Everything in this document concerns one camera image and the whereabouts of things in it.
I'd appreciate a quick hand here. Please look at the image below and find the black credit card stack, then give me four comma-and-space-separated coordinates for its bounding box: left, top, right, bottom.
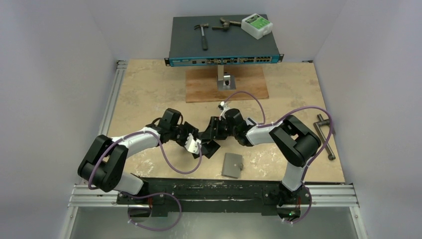
201, 140, 220, 159

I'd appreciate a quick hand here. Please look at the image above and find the grey card holder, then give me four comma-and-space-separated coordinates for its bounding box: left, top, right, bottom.
221, 153, 244, 179

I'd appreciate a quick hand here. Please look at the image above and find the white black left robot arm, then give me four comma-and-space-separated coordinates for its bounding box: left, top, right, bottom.
77, 108, 203, 204

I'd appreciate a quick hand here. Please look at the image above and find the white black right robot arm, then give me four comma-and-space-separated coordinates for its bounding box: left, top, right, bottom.
199, 109, 321, 203

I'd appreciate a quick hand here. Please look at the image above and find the grey metal stand base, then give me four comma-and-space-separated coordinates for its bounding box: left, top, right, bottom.
217, 65, 236, 91

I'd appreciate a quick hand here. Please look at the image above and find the brown wooden board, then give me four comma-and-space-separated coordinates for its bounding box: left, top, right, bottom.
186, 66, 269, 103

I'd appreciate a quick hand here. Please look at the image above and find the small hammer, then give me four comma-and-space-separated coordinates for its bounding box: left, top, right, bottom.
194, 23, 209, 51

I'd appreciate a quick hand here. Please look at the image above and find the dark metal clamp tool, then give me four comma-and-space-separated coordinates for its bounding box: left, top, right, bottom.
211, 17, 241, 31

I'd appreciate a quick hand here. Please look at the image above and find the white green plastic box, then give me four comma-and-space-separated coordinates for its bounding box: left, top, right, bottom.
241, 13, 273, 39

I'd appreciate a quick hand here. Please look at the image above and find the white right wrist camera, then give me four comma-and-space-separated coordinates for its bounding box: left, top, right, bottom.
218, 101, 230, 119

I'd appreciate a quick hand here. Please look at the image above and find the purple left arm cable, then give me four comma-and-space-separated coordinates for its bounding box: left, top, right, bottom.
87, 130, 203, 191

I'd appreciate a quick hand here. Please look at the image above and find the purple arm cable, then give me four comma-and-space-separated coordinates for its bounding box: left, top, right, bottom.
87, 130, 203, 191
221, 91, 334, 225

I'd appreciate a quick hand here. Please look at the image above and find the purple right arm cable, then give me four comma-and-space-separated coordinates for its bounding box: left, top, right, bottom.
221, 91, 334, 225

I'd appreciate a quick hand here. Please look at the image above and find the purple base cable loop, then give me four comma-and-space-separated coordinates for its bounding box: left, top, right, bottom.
126, 191, 183, 232

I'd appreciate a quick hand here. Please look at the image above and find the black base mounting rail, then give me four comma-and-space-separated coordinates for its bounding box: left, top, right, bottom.
117, 177, 311, 220

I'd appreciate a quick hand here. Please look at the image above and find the blue network switch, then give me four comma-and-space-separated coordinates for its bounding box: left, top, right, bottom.
164, 15, 284, 67

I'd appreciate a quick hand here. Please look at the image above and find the metal crank handle tool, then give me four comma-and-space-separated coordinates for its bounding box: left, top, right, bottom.
314, 114, 336, 161

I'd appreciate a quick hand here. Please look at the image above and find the aluminium frame rail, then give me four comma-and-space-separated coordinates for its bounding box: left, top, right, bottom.
70, 59, 366, 239

